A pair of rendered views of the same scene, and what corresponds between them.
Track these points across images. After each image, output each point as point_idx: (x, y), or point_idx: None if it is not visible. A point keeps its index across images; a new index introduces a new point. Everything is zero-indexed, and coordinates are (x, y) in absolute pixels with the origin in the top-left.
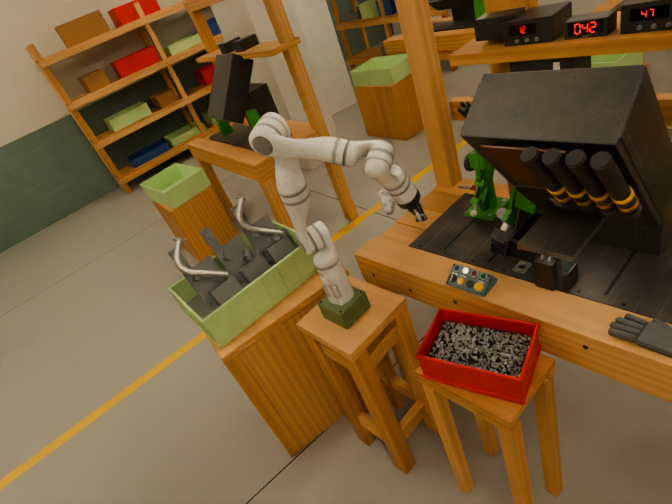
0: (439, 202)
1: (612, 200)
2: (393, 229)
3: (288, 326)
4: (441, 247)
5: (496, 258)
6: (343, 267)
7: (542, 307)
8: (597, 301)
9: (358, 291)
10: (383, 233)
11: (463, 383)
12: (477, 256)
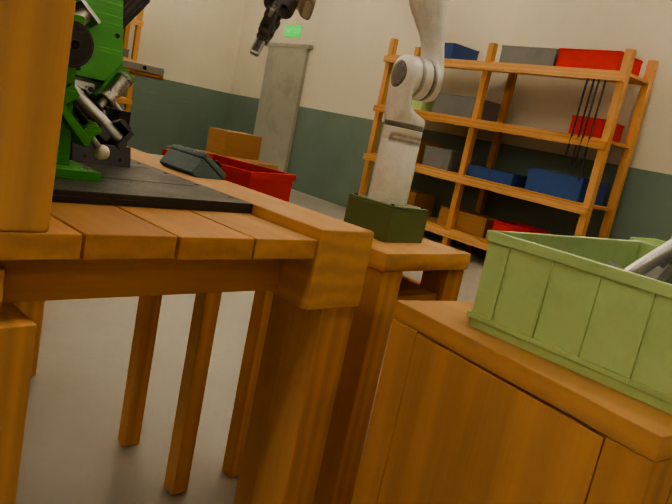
0: (106, 217)
1: None
2: (269, 234)
3: None
4: (196, 187)
5: (132, 165)
6: (379, 145)
7: (141, 154)
8: None
9: (359, 195)
10: (297, 239)
11: None
12: (154, 172)
